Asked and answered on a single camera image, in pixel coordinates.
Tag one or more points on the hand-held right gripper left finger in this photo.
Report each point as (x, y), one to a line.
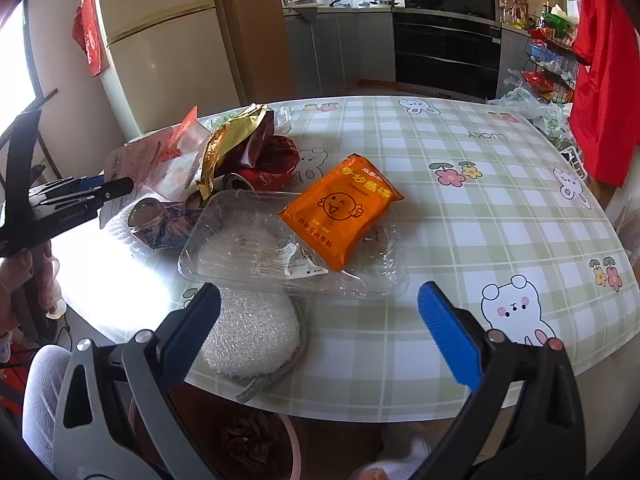
(192, 332)

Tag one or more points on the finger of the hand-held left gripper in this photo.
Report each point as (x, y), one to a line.
(117, 187)
(85, 182)

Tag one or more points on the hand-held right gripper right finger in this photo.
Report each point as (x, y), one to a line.
(447, 335)

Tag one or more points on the white pink paper package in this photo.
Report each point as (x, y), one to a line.
(135, 160)

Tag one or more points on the white scouring pad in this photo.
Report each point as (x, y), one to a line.
(250, 340)

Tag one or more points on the small foil-lid cup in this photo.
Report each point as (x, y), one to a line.
(170, 225)

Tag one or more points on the red clear-window snack bag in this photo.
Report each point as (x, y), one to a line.
(187, 127)

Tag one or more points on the clear plastic tray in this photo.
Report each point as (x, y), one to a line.
(235, 240)

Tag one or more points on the gold foil bag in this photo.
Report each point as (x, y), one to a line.
(225, 145)

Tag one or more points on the pink brown waste bin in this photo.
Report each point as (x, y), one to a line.
(292, 445)

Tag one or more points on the crushed red can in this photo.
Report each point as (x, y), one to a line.
(277, 160)

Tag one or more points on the orange snack packet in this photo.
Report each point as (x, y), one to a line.
(340, 210)

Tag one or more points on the person's left hand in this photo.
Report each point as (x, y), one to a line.
(45, 280)

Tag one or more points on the green checked bunny tablecloth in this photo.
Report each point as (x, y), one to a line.
(450, 240)

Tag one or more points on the brown crumpled paper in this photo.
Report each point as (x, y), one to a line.
(247, 437)

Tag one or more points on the person's right leg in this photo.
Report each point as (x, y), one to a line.
(405, 460)

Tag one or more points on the person's leg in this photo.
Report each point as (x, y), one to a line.
(405, 460)
(45, 400)

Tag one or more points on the red hanging banner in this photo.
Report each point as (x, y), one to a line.
(90, 30)

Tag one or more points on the cream refrigerator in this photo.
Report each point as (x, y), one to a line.
(165, 35)

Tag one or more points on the person's left leg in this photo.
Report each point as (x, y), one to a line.
(45, 400)

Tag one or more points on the grey kitchen base cabinets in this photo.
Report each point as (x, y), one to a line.
(340, 45)

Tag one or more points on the black built-in oven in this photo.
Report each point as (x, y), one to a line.
(445, 55)

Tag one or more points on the red apron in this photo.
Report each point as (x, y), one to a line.
(605, 85)

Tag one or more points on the steel pot with lid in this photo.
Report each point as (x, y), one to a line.
(387, 2)

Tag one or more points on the row of condiment bottles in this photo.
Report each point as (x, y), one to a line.
(515, 12)

